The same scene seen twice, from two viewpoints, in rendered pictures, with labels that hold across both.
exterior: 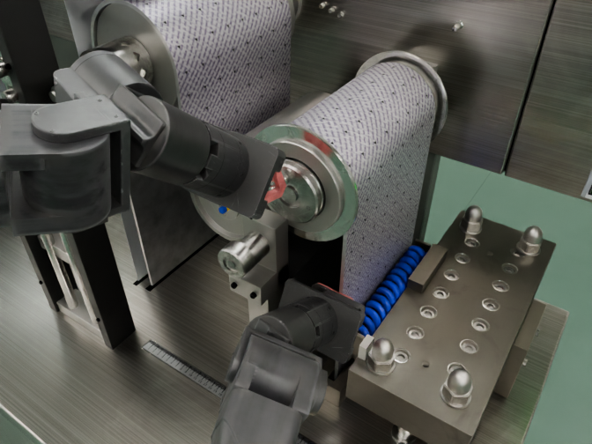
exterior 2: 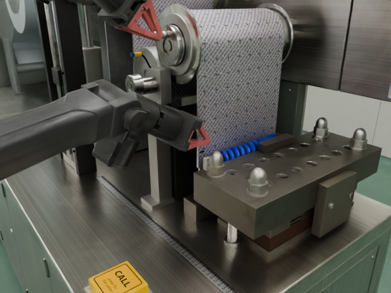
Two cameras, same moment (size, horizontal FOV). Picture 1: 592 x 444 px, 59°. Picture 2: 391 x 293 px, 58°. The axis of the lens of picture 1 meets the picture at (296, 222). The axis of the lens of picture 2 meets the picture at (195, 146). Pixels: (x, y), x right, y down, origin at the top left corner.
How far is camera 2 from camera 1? 0.40 m
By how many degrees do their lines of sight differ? 22
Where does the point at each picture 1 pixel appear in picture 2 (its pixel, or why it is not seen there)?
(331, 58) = not seen: hidden behind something
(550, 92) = (361, 24)
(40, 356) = (41, 172)
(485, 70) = (323, 17)
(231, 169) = not seen: outside the picture
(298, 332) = (144, 102)
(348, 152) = (202, 21)
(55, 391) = (39, 185)
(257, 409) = (86, 95)
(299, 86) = not seen: hidden behind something
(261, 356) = (105, 84)
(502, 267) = (331, 151)
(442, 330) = (268, 168)
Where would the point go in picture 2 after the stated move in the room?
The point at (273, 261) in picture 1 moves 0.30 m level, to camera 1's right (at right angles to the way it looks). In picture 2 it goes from (159, 95) to (317, 109)
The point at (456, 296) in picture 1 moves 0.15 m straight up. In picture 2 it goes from (289, 157) to (297, 85)
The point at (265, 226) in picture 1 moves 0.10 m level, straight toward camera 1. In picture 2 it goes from (155, 70) to (135, 80)
